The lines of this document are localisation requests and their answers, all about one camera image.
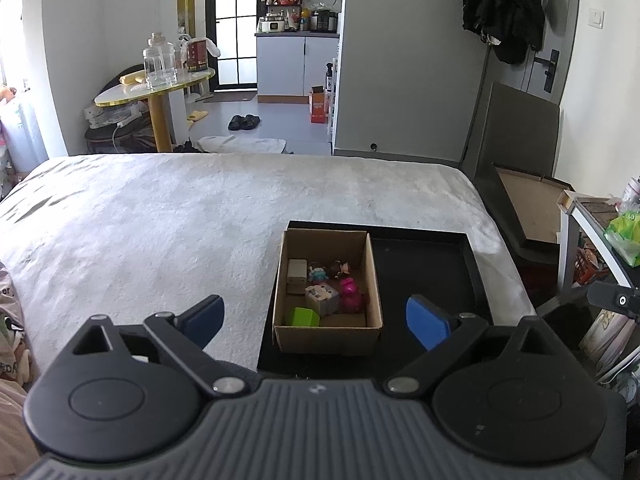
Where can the grey-blue toy block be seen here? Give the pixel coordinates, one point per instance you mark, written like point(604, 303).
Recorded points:
point(322, 298)

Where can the white kitchen cabinet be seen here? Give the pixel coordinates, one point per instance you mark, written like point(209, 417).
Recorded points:
point(289, 65)

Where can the green plastic block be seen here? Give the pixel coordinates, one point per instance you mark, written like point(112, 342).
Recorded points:
point(302, 317)

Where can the black slippers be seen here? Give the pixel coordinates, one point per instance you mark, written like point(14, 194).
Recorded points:
point(246, 123)

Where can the green plastic bag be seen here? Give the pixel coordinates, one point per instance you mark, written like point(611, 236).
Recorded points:
point(623, 233)

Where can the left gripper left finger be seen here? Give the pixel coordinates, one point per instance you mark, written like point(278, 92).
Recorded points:
point(182, 339)

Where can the brown cardboard box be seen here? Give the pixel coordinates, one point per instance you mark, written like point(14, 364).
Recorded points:
point(339, 333)

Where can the brown toy figure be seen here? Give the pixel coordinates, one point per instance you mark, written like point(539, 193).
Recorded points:
point(340, 269)

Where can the clear glass jar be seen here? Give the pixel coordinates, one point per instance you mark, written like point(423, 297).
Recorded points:
point(159, 62)

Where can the grey door with handle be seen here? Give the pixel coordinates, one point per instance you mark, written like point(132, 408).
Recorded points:
point(544, 73)

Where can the white fuzzy blanket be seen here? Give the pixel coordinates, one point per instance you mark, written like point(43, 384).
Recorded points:
point(130, 235)

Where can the magenta toy figure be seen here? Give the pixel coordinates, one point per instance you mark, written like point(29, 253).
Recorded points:
point(350, 296)

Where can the orange cardboard box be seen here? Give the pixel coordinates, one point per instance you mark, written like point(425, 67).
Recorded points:
point(317, 105)

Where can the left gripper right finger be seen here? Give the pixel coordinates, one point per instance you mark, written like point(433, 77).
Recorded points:
point(445, 338)

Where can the yellow slippers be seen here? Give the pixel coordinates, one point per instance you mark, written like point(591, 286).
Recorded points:
point(196, 116)

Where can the black hanging jacket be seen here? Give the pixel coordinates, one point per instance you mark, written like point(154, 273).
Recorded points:
point(512, 28)

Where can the round gold-edged side table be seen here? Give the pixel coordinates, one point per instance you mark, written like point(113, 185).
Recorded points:
point(158, 103)

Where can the beige toy block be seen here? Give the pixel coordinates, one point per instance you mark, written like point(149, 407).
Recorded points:
point(296, 276)

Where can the white floor towel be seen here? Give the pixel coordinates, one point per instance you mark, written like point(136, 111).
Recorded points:
point(239, 145)

